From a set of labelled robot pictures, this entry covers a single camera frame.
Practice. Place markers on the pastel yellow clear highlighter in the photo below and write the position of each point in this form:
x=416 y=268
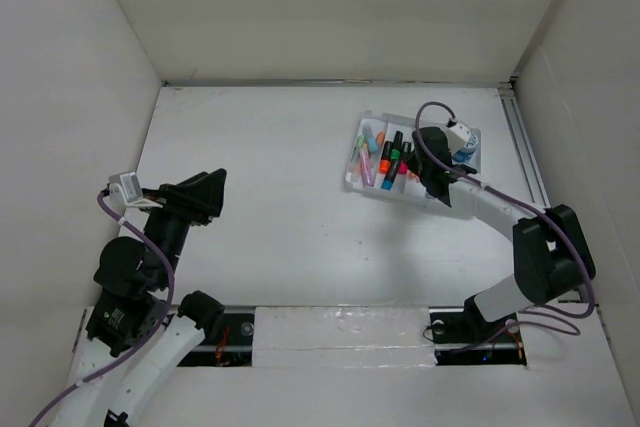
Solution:
x=364 y=152

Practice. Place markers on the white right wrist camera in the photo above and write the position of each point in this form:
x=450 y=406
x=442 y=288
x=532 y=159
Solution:
x=458 y=135

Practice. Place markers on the black pink highlighter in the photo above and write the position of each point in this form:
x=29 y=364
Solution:
x=405 y=154

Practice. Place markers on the aluminium rail back edge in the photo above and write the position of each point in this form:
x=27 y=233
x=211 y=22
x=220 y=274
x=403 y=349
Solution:
x=184 y=83

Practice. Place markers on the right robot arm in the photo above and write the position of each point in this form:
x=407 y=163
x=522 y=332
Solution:
x=550 y=253

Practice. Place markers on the aluminium rail right side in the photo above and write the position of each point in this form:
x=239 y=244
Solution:
x=523 y=146

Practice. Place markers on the black orange highlighter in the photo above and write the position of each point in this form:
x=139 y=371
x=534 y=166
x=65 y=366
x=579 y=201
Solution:
x=385 y=158

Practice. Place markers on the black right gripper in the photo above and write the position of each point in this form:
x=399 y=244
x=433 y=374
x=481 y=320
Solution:
x=413 y=165

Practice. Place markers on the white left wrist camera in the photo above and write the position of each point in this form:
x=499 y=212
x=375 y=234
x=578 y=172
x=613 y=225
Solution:
x=124 y=189

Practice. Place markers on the pastel green clear highlighter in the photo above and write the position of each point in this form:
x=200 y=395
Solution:
x=355 y=159

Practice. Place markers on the pastel purple highlighter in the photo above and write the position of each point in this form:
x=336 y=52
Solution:
x=367 y=173

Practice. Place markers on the pastel orange clear highlighter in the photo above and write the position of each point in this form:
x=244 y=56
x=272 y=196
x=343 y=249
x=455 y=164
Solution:
x=380 y=139

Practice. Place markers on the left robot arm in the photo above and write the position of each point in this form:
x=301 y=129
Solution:
x=135 y=335

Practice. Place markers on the black blue highlighter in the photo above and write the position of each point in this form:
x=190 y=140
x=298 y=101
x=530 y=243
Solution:
x=390 y=175

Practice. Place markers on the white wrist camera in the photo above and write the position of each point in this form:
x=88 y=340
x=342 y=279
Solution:
x=458 y=135
x=124 y=189

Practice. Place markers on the white divided organizer tray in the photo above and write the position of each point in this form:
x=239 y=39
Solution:
x=403 y=189

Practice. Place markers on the pastel blue clear highlighter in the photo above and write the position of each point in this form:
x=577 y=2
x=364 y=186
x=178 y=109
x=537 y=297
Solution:
x=369 y=138

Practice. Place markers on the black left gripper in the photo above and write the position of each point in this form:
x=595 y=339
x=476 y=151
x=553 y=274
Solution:
x=199 y=197

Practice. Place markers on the black green highlighter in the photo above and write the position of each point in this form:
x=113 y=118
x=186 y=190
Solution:
x=397 y=148

